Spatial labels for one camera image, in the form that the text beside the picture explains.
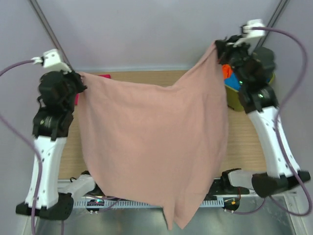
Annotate dusty pink t shirt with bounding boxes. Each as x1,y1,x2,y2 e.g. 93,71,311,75
77,45,228,229

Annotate olive green plastic bin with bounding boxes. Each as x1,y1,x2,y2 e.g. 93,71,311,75
225,72,278,114

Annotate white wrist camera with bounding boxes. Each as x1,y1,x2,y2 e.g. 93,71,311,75
233,19,266,47
32,49,72,74

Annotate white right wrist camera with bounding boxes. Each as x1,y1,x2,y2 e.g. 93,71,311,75
233,19,266,47

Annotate orange t shirt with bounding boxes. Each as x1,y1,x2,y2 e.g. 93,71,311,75
222,64,233,79

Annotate white slotted cable duct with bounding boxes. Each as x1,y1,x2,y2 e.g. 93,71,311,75
73,198,224,209

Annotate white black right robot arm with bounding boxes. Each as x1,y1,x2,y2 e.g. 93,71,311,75
215,35,311,198

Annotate folded magenta t shirt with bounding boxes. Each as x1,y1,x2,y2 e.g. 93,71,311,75
74,74,111,106

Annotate blue t shirt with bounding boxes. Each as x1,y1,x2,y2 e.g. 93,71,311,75
224,73,241,91

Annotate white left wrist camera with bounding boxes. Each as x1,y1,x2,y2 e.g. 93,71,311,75
32,49,72,74

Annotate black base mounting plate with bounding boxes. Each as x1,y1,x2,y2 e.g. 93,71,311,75
87,178,250,201

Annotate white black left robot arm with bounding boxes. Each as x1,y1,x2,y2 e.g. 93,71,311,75
16,70,104,221

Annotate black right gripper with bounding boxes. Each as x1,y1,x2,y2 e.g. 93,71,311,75
217,34,254,87

